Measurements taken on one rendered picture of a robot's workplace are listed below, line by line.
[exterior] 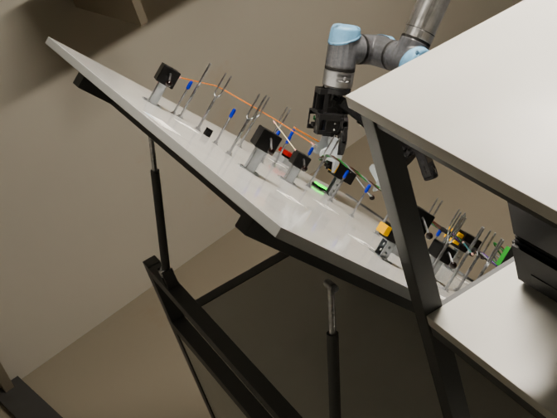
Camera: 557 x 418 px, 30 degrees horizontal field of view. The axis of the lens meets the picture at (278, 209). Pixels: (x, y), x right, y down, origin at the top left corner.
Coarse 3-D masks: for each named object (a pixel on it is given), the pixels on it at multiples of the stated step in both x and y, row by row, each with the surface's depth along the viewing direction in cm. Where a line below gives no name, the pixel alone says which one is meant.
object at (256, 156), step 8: (264, 128) 206; (256, 136) 207; (264, 136) 204; (272, 136) 204; (256, 144) 204; (264, 144) 205; (272, 144) 202; (256, 152) 206; (264, 152) 207; (272, 152) 199; (248, 160) 208; (256, 160) 207; (248, 168) 207
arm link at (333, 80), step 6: (324, 72) 255; (330, 72) 253; (336, 72) 252; (342, 72) 260; (354, 72) 255; (324, 78) 255; (330, 78) 253; (336, 78) 253; (342, 78) 253; (348, 78) 254; (324, 84) 255; (330, 84) 254; (336, 84) 253; (342, 84) 253; (348, 84) 254
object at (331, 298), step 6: (324, 282) 184; (330, 282) 183; (330, 288) 182; (336, 288) 182; (330, 294) 183; (330, 300) 184; (330, 306) 184; (330, 312) 185; (330, 318) 186; (330, 324) 186; (330, 330) 187
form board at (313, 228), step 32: (96, 64) 249; (128, 96) 216; (160, 128) 191; (192, 128) 229; (192, 160) 178; (224, 160) 200; (224, 192) 167; (256, 192) 178; (288, 192) 211; (320, 192) 257; (288, 224) 161; (320, 224) 187; (352, 224) 224; (320, 256) 159; (352, 256) 168; (384, 288) 167; (448, 288) 208
